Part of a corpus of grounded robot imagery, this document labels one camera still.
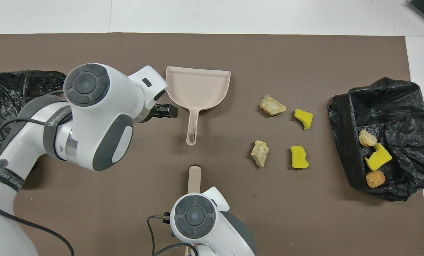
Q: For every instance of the orange sponge piece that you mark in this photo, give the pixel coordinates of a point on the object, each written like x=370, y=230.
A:
x=375, y=179

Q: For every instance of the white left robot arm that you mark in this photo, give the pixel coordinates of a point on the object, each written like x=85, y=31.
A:
x=91, y=106

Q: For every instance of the large pale foam chunk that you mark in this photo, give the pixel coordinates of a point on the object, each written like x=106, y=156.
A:
x=272, y=106

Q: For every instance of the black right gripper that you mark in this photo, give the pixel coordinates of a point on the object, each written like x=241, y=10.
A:
x=167, y=218

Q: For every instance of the beige plastic dustpan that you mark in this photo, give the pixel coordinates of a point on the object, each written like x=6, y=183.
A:
x=197, y=89

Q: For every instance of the brown table mat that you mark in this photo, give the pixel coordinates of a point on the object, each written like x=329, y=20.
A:
x=286, y=53

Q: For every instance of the black bag lined bin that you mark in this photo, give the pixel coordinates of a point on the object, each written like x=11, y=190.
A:
x=407, y=117
x=5, y=85

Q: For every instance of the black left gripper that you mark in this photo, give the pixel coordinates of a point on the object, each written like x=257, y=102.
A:
x=151, y=114

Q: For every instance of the beige hand brush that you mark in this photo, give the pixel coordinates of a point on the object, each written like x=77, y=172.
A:
x=195, y=177

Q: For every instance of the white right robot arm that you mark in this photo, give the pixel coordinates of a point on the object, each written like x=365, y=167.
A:
x=197, y=220

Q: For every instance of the notched yellow sponge piece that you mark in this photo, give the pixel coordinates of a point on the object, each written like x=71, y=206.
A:
x=304, y=118

